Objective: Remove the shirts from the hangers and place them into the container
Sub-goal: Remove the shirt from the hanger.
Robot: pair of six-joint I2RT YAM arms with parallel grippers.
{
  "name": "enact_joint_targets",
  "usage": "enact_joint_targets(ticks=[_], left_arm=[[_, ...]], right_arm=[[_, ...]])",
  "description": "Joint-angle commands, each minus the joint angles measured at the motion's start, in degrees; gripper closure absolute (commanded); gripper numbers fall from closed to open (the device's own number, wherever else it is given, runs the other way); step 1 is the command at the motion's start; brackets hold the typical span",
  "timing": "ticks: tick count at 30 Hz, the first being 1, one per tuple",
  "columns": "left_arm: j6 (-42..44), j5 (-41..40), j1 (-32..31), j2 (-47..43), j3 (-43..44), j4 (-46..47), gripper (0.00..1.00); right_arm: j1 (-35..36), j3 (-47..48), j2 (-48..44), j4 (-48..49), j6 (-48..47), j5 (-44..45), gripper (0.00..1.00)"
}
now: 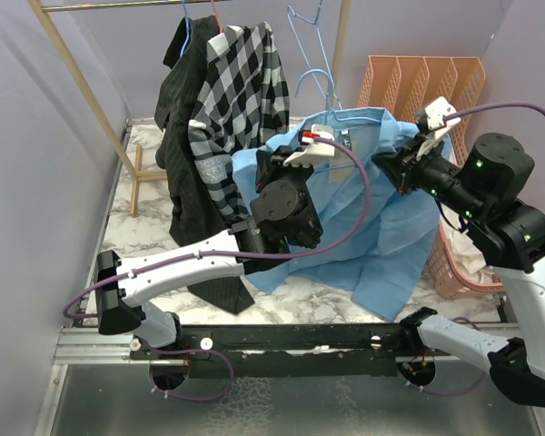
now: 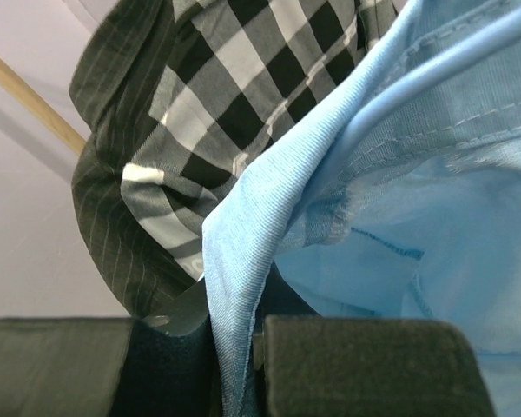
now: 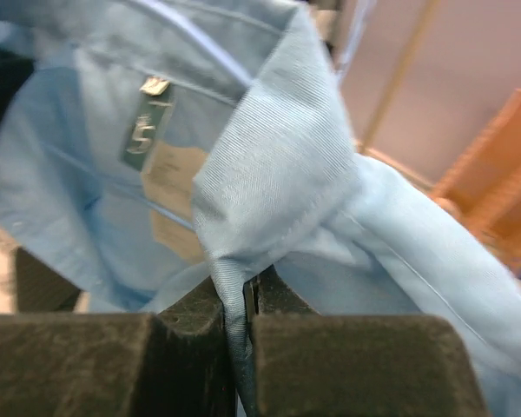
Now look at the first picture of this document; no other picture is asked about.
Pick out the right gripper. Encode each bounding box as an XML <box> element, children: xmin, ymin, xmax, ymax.
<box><xmin>374</xmin><ymin>129</ymin><xmax>487</xmax><ymax>222</ymax></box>

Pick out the light blue shirt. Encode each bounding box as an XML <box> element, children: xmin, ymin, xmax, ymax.
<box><xmin>232</xmin><ymin>107</ymin><xmax>440</xmax><ymax>322</ymax></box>

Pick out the blue wire hanger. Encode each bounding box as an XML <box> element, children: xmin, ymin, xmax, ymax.
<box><xmin>287</xmin><ymin>1</ymin><xmax>349</xmax><ymax>109</ymax></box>
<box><xmin>294</xmin><ymin>68</ymin><xmax>375</xmax><ymax>123</ymax></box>

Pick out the white shirt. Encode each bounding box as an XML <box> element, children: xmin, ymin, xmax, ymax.
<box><xmin>447</xmin><ymin>230</ymin><xmax>493</xmax><ymax>284</ymax></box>

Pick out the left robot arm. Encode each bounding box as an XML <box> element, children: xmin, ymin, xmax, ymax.
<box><xmin>94</xmin><ymin>143</ymin><xmax>333</xmax><ymax>359</ymax></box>

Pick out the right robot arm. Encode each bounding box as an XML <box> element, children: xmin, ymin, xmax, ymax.
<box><xmin>372</xmin><ymin>133</ymin><xmax>545</xmax><ymax>408</ymax></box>

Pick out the grey plaid shirt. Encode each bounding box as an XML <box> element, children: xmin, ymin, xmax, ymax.
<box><xmin>188</xmin><ymin>22</ymin><xmax>290</xmax><ymax>224</ymax></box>

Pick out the black pinstripe shirt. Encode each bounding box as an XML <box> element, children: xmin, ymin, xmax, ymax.
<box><xmin>154</xmin><ymin>15</ymin><xmax>255</xmax><ymax>315</ymax></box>

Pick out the blue hanger of black shirt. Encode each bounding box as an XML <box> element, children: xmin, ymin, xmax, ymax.
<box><xmin>180</xmin><ymin>0</ymin><xmax>192</xmax><ymax>56</ymax></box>

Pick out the orange file organizer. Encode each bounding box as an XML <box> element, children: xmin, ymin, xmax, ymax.
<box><xmin>356</xmin><ymin>54</ymin><xmax>487</xmax><ymax>146</ymax></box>

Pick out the pink laundry basket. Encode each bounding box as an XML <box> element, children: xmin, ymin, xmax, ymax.
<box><xmin>426</xmin><ymin>224</ymin><xmax>505</xmax><ymax>300</ymax></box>

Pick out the wooden clothes rack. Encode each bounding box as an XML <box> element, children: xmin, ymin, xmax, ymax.
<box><xmin>26</xmin><ymin>0</ymin><xmax>352</xmax><ymax>217</ymax></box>

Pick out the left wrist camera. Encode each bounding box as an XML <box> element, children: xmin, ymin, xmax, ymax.
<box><xmin>282</xmin><ymin>124</ymin><xmax>335</xmax><ymax>167</ymax></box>

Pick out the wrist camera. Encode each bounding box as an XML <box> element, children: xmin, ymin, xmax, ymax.
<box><xmin>282</xmin><ymin>124</ymin><xmax>335</xmax><ymax>167</ymax></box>
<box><xmin>415</xmin><ymin>96</ymin><xmax>461</xmax><ymax>160</ymax></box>

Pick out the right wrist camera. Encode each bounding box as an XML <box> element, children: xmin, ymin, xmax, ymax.
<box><xmin>415</xmin><ymin>96</ymin><xmax>461</xmax><ymax>160</ymax></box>

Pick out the pink wire hanger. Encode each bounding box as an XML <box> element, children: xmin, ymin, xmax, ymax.
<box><xmin>210</xmin><ymin>0</ymin><xmax>223</xmax><ymax>33</ymax></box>

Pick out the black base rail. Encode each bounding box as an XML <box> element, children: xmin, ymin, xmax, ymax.
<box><xmin>129</xmin><ymin>320</ymin><xmax>455</xmax><ymax>381</ymax></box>

